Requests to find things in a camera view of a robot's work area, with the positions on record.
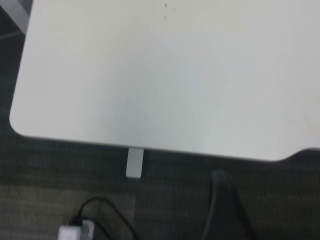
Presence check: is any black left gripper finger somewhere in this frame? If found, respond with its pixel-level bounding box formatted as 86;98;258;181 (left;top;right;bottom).
203;169;253;240

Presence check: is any white power adapter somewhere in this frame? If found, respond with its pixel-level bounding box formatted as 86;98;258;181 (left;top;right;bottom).
58;216;96;240

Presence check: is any black power cable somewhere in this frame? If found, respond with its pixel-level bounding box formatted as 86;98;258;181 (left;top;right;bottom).
77;197;140;240

